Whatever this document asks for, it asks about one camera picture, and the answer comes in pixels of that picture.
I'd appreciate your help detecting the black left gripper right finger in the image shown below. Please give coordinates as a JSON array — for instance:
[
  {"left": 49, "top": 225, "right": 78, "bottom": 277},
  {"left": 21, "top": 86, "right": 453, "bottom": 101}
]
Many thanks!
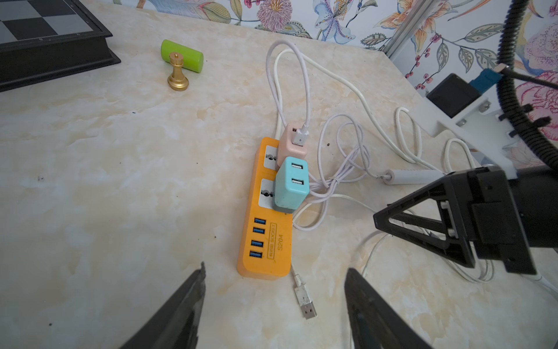
[{"left": 344, "top": 268, "right": 430, "bottom": 348}]

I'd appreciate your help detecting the pink usb wall charger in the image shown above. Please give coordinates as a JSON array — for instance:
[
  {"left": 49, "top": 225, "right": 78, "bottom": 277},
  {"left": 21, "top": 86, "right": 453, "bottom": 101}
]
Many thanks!
[{"left": 276, "top": 122, "right": 308, "bottom": 170}]

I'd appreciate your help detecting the orange power strip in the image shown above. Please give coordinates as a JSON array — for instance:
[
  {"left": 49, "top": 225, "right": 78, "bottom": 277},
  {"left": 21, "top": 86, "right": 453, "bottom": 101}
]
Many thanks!
[{"left": 237, "top": 138, "right": 292, "bottom": 280}]

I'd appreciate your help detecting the black white folding chessboard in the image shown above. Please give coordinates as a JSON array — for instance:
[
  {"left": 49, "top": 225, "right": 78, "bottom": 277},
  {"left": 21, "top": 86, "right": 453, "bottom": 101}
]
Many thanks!
[{"left": 1, "top": 0, "right": 121, "bottom": 92}]

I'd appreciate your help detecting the gold chess pawn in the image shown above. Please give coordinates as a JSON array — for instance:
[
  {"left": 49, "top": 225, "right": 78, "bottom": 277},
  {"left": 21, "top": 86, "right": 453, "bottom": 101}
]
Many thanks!
[{"left": 167, "top": 52, "right": 189, "bottom": 91}]

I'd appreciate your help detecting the white electric toothbrush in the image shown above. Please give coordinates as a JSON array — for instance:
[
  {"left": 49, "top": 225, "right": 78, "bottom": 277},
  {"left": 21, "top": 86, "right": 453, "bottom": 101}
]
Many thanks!
[{"left": 381, "top": 170, "right": 444, "bottom": 186}]

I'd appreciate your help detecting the green cylinder block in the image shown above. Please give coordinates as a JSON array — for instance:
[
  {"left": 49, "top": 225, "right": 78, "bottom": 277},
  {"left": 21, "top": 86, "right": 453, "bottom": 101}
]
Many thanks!
[{"left": 161, "top": 39, "right": 205, "bottom": 74}]

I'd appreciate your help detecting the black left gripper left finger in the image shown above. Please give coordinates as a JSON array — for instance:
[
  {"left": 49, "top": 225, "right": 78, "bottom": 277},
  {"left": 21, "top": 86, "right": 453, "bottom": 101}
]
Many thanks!
[{"left": 122, "top": 264, "right": 206, "bottom": 348}]

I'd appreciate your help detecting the white power strip cord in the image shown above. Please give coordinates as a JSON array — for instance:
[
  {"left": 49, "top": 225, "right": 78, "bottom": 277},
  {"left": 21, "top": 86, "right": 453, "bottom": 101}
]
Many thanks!
[{"left": 272, "top": 47, "right": 480, "bottom": 175}]

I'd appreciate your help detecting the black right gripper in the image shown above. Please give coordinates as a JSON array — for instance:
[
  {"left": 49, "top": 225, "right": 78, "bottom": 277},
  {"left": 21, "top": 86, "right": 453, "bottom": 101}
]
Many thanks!
[{"left": 373, "top": 166, "right": 557, "bottom": 275}]

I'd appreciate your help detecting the teal usb wall charger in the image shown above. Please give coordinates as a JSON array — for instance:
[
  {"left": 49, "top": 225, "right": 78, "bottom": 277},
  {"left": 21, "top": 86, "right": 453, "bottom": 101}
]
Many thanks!
[{"left": 273, "top": 156, "right": 310, "bottom": 214}]

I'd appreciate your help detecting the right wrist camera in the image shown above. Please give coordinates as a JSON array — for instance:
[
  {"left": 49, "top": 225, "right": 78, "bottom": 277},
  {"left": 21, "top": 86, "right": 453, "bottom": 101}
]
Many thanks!
[{"left": 408, "top": 65, "right": 520, "bottom": 180}]

